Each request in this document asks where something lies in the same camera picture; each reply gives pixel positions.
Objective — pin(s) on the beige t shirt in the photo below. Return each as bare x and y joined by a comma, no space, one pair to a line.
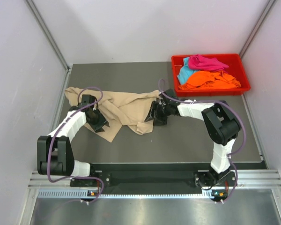
126,109

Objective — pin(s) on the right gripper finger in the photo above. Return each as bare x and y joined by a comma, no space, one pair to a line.
160,121
151,114

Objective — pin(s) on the red plastic bin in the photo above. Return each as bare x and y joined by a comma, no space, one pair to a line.
235,69

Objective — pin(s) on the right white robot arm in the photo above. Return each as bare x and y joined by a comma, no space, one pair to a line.
221,124

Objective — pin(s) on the right aluminium corner post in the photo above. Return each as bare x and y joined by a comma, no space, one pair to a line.
263,16

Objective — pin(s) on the pink t shirt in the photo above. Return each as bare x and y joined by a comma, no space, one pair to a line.
199,62

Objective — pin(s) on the aluminium front rail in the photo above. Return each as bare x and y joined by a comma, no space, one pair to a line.
247,179

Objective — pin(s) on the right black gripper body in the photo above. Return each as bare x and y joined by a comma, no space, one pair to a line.
161,109

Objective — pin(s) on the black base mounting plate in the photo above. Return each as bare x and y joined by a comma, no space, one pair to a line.
160,178

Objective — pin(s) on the aluminium corner post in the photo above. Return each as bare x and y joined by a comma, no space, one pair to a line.
43,26
263,16

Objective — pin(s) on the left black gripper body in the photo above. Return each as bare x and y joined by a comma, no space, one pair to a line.
98,120

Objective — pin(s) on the left aluminium corner post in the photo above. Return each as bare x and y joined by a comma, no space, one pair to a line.
43,26

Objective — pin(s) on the orange t shirt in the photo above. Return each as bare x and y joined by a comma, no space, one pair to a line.
205,80

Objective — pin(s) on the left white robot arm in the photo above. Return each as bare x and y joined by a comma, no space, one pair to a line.
54,151

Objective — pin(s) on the light blue t shirt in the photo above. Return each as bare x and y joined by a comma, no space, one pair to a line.
185,72

